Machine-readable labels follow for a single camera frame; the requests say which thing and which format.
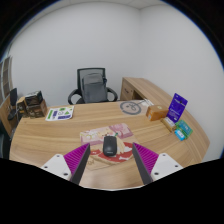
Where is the cartoon print mouse pad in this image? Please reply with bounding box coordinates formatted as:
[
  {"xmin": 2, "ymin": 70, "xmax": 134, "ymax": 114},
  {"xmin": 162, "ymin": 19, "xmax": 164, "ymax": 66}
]
[{"xmin": 79, "ymin": 122, "xmax": 139, "ymax": 171}]

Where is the orange box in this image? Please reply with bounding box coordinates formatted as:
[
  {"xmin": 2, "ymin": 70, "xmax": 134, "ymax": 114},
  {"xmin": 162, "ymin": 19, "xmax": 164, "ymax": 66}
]
[{"xmin": 145, "ymin": 104, "xmax": 170, "ymax": 122}]

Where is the round grey disc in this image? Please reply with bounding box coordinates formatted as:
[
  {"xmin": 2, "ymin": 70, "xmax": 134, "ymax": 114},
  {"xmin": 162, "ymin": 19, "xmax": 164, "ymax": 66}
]
[{"xmin": 119, "ymin": 100, "xmax": 148, "ymax": 117}]

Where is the black box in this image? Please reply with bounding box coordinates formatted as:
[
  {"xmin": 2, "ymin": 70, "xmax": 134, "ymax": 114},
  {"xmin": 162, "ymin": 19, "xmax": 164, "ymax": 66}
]
[{"xmin": 24, "ymin": 90, "xmax": 44, "ymax": 107}]

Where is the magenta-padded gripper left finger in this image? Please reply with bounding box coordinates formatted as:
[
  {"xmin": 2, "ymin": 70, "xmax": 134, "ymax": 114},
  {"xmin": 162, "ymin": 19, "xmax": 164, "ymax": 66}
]
[{"xmin": 41, "ymin": 142, "xmax": 92, "ymax": 185}]

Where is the black leather seat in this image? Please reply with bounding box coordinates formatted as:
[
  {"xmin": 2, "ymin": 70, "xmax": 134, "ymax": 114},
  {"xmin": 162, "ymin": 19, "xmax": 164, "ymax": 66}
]
[{"xmin": 0, "ymin": 119, "xmax": 12, "ymax": 160}]

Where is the wooden side desk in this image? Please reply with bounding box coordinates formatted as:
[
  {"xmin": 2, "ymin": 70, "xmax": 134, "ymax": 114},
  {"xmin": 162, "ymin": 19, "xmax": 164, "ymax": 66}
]
[{"xmin": 119, "ymin": 76, "xmax": 174, "ymax": 108}]

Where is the white printed sheet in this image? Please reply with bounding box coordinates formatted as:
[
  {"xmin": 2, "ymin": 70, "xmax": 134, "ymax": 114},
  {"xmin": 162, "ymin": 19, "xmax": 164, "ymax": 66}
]
[{"xmin": 45, "ymin": 105, "xmax": 75, "ymax": 122}]

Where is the cyan small box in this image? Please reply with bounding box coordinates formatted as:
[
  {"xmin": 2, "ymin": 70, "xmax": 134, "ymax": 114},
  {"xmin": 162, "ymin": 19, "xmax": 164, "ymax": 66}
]
[{"xmin": 173, "ymin": 129, "xmax": 187, "ymax": 142}]

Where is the wide brown coffee box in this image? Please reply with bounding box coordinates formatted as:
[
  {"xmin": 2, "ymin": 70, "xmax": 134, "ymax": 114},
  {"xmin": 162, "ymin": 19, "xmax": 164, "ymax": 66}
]
[{"xmin": 25, "ymin": 99, "xmax": 48, "ymax": 119}]

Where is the teal small box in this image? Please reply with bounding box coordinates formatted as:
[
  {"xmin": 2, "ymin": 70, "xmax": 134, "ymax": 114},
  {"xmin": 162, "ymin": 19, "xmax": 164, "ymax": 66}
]
[{"xmin": 175, "ymin": 119, "xmax": 194, "ymax": 137}]

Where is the black computer mouse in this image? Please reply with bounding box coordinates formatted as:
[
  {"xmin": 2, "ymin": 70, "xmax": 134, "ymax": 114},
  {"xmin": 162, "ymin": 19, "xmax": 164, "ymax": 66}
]
[{"xmin": 102, "ymin": 135, "xmax": 118, "ymax": 158}]

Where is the wooden shelf unit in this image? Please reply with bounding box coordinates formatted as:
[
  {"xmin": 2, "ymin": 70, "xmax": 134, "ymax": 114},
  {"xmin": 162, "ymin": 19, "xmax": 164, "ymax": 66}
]
[{"xmin": 0, "ymin": 54, "xmax": 14, "ymax": 104}]

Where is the purple card package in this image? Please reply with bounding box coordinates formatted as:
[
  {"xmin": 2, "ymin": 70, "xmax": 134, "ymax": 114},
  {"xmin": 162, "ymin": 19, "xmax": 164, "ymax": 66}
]
[{"xmin": 166, "ymin": 92, "xmax": 189, "ymax": 124}]

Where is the grey backpack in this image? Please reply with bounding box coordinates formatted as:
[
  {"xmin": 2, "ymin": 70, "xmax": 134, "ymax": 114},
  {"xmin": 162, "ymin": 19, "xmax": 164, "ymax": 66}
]
[{"xmin": 81, "ymin": 72, "xmax": 109, "ymax": 104}]

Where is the black mesh office chair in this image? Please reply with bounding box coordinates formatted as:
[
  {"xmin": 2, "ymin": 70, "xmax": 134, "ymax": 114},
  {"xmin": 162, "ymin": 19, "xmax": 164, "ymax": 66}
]
[{"xmin": 67, "ymin": 67, "xmax": 119, "ymax": 106}]

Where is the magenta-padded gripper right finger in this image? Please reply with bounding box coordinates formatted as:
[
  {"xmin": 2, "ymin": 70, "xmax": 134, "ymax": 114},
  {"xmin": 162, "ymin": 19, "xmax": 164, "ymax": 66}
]
[{"xmin": 131, "ymin": 142, "xmax": 184, "ymax": 185}]

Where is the tan small box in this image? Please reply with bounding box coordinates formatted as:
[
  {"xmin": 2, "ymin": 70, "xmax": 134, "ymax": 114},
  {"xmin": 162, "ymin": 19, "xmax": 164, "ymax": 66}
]
[{"xmin": 160, "ymin": 116, "xmax": 177, "ymax": 133}]

